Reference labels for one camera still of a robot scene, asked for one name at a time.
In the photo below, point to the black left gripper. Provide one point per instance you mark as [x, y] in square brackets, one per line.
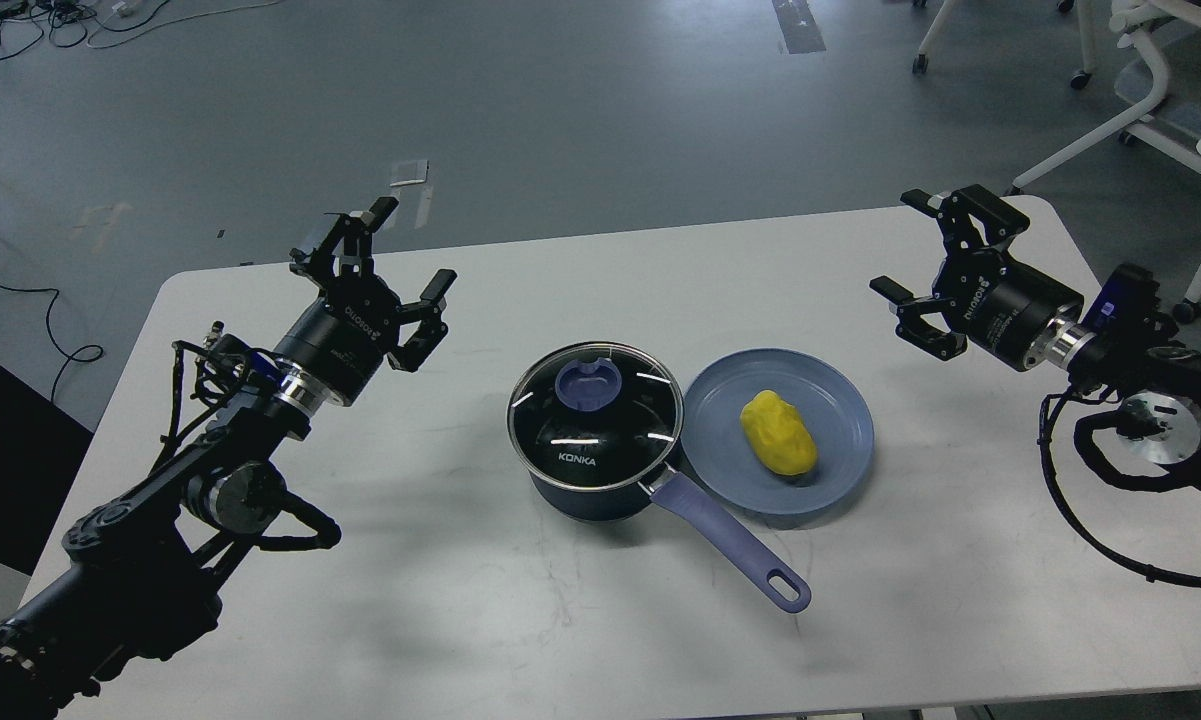
[357, 322]

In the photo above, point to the white office chair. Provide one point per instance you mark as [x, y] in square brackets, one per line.
[1162, 90]

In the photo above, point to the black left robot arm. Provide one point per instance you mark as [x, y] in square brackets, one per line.
[146, 568]

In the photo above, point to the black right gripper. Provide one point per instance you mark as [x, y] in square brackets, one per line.
[992, 299]

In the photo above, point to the white chair leg with caster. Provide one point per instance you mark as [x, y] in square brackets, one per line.
[932, 36]

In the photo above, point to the yellow potato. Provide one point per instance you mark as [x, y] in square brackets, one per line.
[777, 435]

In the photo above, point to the blue plate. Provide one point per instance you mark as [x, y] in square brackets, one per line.
[833, 410]

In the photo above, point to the dark pot with purple handle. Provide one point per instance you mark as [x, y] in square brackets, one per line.
[669, 488]

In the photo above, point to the glass lid with purple knob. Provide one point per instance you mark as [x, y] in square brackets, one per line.
[595, 416]

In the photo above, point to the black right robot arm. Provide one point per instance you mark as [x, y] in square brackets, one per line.
[1120, 353]

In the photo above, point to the black box at left edge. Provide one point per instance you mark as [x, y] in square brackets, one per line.
[41, 450]

